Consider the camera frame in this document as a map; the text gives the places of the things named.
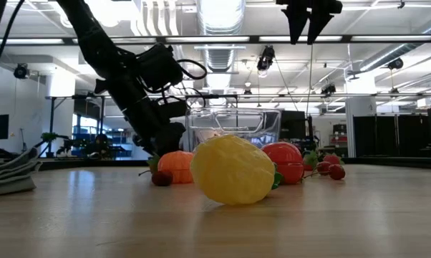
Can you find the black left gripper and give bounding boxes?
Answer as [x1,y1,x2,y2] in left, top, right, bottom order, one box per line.
[124,96,187,158]

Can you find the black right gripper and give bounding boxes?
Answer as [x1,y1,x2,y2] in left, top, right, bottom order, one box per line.
[275,0,344,46]

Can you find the orange tangerine toy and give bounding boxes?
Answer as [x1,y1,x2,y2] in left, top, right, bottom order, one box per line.
[157,150,195,185]

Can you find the dark red cherry toy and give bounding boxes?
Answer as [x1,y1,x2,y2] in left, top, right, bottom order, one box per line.
[138,168,174,188]

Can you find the clear plastic tupperware container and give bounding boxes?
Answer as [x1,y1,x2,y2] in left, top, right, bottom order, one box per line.
[184,106,284,153]

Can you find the red tomato toy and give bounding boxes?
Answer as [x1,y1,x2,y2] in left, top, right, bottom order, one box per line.
[261,141,306,186]

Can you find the small red cherry toy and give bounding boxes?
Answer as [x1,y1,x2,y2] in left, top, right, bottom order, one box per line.
[329,163,347,181]
[303,161,332,179]

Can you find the long black pendant light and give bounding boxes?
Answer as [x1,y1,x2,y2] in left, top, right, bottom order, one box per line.
[0,34,431,45]

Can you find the black ceiling spotlight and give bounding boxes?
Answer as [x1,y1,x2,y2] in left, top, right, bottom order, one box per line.
[321,82,337,96]
[387,57,405,71]
[13,63,30,80]

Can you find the black computer monitor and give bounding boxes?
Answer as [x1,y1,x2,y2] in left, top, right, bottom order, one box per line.
[279,110,306,140]

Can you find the small green background plant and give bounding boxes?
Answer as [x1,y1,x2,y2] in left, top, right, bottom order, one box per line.
[39,131,59,143]

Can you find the black room divider panels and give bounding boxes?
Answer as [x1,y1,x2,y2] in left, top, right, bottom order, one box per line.
[353,108,431,158]

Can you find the grey folded cloth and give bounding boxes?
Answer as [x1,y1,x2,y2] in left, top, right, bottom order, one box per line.
[0,146,44,199]

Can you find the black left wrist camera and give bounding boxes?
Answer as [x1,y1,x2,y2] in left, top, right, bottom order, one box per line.
[158,100,188,121]

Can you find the black hanging camera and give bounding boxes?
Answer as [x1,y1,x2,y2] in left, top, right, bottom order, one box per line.
[256,45,276,72]

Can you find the silver ventilation duct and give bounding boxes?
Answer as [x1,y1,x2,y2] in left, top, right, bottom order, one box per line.
[196,0,246,72]

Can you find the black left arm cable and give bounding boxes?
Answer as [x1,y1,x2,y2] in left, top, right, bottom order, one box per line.
[143,58,208,108]

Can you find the thick black hanging cable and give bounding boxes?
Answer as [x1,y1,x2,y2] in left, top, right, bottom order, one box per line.
[0,0,26,85]

